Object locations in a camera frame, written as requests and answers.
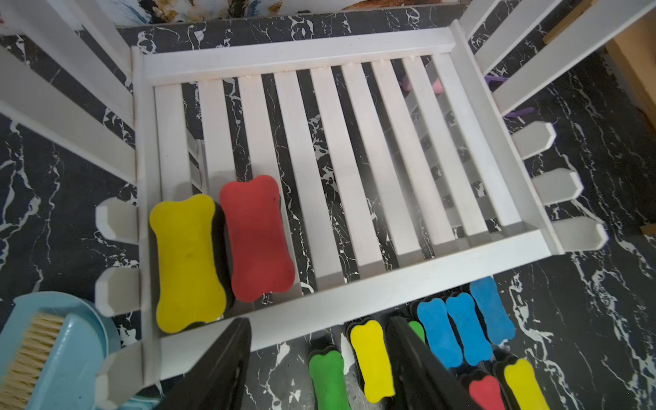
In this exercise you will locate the white wooden shelf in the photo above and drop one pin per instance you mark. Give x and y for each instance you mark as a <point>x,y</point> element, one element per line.
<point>406,175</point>

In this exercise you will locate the blue eraser top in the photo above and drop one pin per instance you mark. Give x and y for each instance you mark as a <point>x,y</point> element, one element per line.
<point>499,327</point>
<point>476,347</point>
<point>433,316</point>

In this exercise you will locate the wooden corner shelf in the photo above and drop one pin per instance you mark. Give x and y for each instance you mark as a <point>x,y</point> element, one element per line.
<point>626,31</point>

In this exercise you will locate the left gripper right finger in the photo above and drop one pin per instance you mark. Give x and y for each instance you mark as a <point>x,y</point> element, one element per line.
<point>420,379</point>

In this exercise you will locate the red eraser bottom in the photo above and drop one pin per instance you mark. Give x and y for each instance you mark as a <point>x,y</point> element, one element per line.
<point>261,261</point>
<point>485,389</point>

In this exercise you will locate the teal dustpan with brush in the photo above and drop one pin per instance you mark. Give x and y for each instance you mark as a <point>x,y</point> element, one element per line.
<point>52,347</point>

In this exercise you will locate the yellow eraser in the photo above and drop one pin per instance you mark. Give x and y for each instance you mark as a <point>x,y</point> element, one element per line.
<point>193,289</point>
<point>519,385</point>
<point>367,340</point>

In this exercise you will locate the purple pink toy rake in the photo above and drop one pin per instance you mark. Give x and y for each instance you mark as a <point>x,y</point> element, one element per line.
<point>492,81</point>

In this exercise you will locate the green eraser top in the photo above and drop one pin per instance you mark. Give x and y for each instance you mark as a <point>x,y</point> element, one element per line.
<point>326,371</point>
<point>418,329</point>

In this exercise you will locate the yellow eraser bottom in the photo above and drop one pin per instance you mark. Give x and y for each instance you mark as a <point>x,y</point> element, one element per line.
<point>519,385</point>
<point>193,289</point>

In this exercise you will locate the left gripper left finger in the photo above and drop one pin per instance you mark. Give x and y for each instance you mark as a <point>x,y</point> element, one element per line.
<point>217,381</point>

